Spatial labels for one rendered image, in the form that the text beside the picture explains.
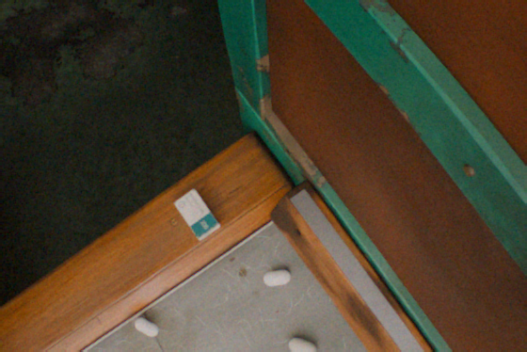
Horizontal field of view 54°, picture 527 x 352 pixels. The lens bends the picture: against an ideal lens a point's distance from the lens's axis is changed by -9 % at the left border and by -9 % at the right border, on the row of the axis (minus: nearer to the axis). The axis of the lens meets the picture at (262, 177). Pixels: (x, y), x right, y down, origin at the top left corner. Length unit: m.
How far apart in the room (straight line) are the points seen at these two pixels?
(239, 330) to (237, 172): 0.22
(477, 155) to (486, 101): 0.03
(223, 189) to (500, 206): 0.53
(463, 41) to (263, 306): 0.58
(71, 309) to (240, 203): 0.28
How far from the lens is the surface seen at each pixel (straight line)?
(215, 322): 0.78
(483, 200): 0.31
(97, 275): 0.80
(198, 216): 0.75
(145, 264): 0.78
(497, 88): 0.26
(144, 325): 0.78
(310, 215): 0.67
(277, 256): 0.78
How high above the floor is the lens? 1.52
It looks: 75 degrees down
